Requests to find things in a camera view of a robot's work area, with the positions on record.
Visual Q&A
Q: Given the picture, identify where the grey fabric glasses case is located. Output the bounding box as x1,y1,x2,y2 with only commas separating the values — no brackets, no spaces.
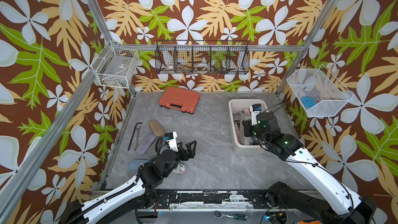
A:
232,114,243,123

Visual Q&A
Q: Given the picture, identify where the tan glasses case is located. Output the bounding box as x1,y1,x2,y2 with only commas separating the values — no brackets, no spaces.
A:
148,120,165,137

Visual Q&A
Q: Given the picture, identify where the dark grey glasses case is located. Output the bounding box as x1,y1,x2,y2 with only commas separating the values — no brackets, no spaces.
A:
146,143,158,159

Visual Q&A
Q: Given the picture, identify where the small pink glasses case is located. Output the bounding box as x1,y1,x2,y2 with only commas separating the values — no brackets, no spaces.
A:
243,108,250,115

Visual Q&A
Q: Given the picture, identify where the cream plastic storage box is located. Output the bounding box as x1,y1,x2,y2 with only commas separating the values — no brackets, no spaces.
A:
229,99,282,156

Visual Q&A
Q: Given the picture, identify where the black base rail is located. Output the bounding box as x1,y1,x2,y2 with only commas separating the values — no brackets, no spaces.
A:
133,189,285,209

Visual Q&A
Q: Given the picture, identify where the ratchet wrench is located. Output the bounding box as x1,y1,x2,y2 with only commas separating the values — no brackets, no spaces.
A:
214,211,248,221

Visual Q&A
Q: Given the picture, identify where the blue object in basket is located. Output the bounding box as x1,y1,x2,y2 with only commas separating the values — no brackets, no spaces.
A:
301,96,317,108

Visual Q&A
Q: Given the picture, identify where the flag print glasses case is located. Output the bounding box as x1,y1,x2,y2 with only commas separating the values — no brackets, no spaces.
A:
172,163,187,175

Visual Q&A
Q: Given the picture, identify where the purple glasses case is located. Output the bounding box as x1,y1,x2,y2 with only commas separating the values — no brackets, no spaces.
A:
135,132,158,155

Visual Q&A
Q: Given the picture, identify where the white mesh basket right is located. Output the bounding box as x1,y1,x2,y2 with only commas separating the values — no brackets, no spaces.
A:
287,65,353,118

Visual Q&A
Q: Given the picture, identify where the slate blue glasses case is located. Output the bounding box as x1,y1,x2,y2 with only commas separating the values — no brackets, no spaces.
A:
128,159,149,172

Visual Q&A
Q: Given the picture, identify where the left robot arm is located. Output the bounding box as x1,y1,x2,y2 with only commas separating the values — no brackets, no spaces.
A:
59,132,197,224

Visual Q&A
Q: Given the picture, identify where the black hex key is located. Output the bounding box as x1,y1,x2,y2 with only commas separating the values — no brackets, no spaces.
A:
127,122,144,151

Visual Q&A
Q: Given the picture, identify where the red plastic tool case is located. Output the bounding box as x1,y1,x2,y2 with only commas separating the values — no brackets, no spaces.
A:
159,87,201,114

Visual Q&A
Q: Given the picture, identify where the white wire basket left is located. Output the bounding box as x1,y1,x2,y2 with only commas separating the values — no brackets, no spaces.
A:
92,44,139,89

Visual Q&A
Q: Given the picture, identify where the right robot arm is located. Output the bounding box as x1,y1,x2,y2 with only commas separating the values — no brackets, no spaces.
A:
241,104,377,224

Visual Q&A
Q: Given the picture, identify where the black wire basket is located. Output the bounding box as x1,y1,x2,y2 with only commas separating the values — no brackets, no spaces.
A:
154,40,250,75

